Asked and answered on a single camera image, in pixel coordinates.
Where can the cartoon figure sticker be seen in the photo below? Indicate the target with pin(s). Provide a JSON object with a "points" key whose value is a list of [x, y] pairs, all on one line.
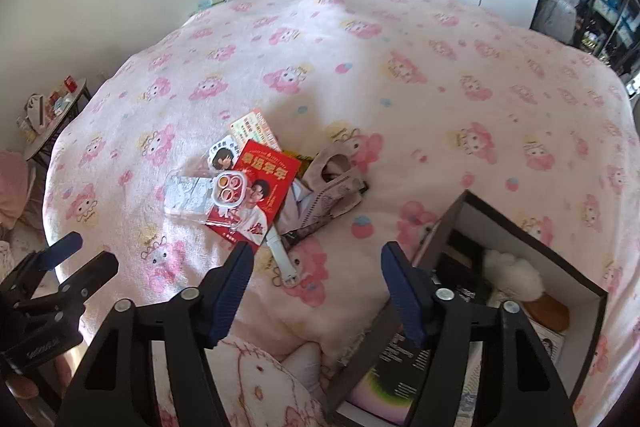
{"points": [[222, 157]]}

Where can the round side table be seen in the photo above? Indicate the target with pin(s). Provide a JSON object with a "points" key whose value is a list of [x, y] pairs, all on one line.
{"points": [[65, 117]]}

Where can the small long black box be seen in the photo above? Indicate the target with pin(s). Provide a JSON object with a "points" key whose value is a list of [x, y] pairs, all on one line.
{"points": [[460, 267]]}

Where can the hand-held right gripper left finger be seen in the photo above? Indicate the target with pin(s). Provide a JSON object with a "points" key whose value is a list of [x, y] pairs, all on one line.
{"points": [[232, 292]]}

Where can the brown wooden comb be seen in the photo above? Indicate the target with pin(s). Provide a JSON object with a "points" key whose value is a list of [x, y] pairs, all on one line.
{"points": [[547, 312]]}

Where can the person's left hand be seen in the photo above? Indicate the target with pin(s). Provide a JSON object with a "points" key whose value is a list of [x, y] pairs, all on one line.
{"points": [[20, 387]]}

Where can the clear phone case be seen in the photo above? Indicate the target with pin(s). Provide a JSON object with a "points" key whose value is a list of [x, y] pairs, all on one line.
{"points": [[192, 199]]}

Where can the small red box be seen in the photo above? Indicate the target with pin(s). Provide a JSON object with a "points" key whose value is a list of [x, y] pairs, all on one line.
{"points": [[69, 86]]}

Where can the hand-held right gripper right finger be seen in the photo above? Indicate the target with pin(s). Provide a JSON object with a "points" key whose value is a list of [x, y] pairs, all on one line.
{"points": [[400, 297]]}

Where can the beige fabric garment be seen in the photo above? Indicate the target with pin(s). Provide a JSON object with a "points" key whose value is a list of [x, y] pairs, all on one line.
{"points": [[340, 157]]}

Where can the black cardboard box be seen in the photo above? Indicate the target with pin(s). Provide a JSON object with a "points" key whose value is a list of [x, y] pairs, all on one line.
{"points": [[500, 227]]}

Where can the white fluffy pom-pom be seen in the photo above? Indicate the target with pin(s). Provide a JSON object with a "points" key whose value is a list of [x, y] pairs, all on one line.
{"points": [[510, 274]]}

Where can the pink printed blanket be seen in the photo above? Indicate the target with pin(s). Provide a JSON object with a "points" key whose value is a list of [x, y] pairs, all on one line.
{"points": [[350, 72]]}

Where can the pink cloth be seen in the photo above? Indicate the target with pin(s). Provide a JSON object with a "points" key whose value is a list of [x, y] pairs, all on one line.
{"points": [[15, 192]]}

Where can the red printed booklet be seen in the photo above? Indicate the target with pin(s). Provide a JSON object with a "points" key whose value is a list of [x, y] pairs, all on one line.
{"points": [[272, 167]]}

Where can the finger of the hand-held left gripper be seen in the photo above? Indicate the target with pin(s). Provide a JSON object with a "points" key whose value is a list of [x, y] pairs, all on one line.
{"points": [[95, 269], [62, 249]]}

